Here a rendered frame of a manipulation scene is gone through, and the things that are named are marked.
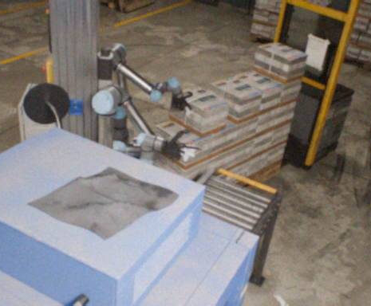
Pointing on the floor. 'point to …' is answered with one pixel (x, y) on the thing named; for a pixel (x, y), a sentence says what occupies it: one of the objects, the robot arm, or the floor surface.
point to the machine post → (246, 267)
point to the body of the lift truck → (305, 114)
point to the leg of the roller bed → (264, 250)
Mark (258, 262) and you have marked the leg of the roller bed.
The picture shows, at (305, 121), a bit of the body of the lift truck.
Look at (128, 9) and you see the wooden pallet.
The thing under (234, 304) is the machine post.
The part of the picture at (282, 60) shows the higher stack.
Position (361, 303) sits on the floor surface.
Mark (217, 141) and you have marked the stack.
